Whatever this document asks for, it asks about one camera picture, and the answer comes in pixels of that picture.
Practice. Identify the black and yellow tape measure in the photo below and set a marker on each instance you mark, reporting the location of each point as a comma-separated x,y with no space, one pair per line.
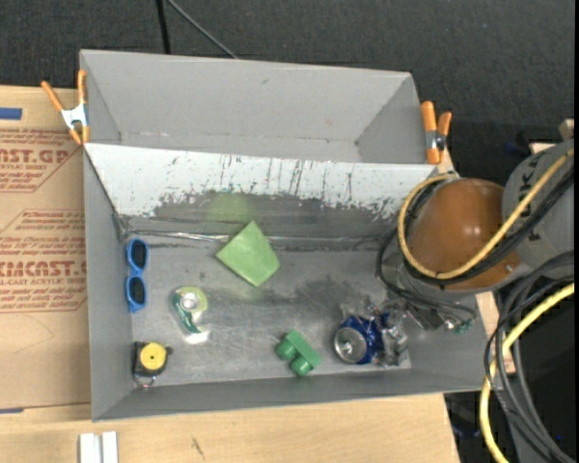
150,357

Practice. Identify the green toy block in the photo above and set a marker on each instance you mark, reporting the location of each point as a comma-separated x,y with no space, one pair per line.
299,352

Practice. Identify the grey metal bin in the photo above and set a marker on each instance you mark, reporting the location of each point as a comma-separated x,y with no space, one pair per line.
251,191

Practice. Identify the blue sunglasses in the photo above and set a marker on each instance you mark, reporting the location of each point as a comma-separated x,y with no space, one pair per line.
136,278

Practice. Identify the blue drink can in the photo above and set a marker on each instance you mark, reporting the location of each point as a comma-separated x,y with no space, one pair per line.
353,343

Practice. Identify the brown cardboard board red print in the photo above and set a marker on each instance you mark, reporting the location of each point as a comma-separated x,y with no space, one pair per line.
38,239

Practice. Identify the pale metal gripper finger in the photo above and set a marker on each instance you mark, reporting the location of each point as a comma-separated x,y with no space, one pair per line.
395,347
380,312

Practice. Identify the green flat sponge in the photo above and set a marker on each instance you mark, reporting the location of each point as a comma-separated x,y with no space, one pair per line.
248,256

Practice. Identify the clear bottle with green label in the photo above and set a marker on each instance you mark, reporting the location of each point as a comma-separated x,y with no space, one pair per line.
189,307

